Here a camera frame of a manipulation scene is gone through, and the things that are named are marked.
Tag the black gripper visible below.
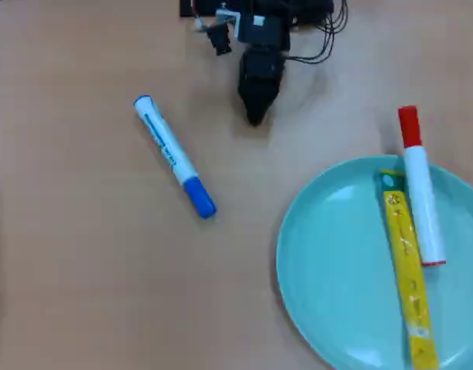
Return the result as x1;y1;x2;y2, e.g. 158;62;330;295
238;44;287;126

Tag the blue whiteboard marker pen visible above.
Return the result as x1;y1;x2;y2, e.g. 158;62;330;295
133;94;218;220

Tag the red whiteboard marker pen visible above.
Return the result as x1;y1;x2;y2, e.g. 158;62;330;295
397;105;448;267

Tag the light blue round plate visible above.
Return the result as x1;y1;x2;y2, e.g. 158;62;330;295
275;154;473;370

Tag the yellow stick packet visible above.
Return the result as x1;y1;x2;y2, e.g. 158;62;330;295
377;168;441;370

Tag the white metal bracket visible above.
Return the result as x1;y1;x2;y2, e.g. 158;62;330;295
215;7;242;40

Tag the black cable bundle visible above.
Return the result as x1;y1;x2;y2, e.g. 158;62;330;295
284;0;349;65

